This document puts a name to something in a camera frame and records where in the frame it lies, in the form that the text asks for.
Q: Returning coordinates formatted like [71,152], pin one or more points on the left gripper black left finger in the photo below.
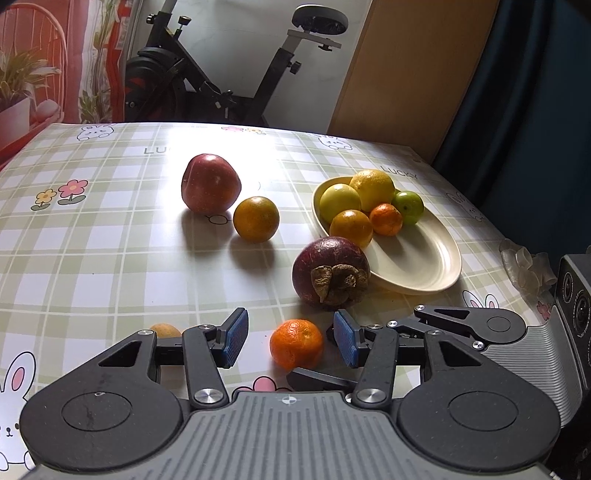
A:
[130,401]

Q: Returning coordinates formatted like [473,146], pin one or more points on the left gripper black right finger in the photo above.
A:
[446,398]

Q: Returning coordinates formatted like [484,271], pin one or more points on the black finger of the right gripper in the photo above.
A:
[306,380]

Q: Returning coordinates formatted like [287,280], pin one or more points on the small orange tangerine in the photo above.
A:
[386,220]

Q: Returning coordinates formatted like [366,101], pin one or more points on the yellow green lemon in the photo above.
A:
[374,188]

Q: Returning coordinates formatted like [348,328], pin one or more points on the orange tangerine near gripper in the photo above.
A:
[297,343]

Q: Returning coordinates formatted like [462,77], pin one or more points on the crumpled clear plastic wrap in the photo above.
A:
[531,274]

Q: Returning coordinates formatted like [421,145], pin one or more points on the small brown fruit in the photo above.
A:
[164,330]

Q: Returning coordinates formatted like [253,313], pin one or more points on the dark purple mangosteen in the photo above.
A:
[331,273]

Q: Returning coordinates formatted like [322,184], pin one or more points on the cream round plate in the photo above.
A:
[421,259]

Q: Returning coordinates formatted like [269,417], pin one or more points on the orange fruit on plate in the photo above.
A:
[354,225]

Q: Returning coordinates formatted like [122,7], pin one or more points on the small yellow orange fruit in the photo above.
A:
[256,219]

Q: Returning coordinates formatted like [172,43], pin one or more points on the green checked bunny tablecloth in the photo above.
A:
[96,242]

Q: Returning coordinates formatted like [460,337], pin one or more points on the yellow round citrus fruit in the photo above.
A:
[338,198]

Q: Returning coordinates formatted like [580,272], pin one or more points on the green round fruit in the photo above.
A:
[410,205]

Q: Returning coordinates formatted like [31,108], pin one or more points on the dark blue curtain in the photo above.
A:
[519,146]

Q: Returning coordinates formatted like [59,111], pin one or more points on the red apple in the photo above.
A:
[209,185]

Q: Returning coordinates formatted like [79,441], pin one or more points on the wooden board panel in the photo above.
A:
[410,71]

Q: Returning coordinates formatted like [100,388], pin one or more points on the black exercise bike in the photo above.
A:
[254,63]

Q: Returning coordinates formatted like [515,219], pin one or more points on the pink printed backdrop curtain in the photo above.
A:
[62,62]

